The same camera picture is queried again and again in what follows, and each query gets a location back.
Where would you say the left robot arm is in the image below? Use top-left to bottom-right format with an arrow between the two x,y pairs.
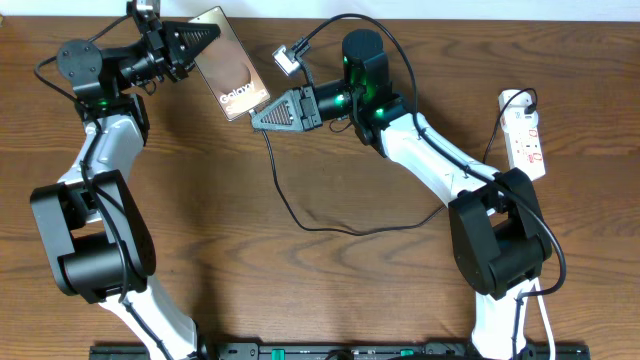
30,10 -> 221,359

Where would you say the white power strip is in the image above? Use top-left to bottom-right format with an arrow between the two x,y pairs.
498,89 -> 546,181

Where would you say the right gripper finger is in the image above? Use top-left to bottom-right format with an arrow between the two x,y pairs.
251,89 -> 301,126
253,123 -> 305,133

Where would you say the black USB charging cable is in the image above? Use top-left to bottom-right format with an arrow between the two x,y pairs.
249,87 -> 539,237

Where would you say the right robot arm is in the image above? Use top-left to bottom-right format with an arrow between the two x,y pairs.
251,29 -> 559,359

